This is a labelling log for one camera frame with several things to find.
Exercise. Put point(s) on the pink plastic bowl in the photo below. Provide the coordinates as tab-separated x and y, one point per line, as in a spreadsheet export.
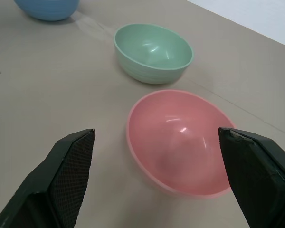
178	147

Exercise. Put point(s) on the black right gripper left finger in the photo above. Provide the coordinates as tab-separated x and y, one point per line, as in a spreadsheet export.
50	183

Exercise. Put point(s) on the green plastic bowl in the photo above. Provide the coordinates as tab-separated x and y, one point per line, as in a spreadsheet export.
154	51

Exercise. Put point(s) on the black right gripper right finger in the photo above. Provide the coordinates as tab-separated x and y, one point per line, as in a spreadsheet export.
259	175

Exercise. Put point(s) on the blue plastic bowl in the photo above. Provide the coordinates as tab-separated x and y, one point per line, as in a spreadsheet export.
48	8

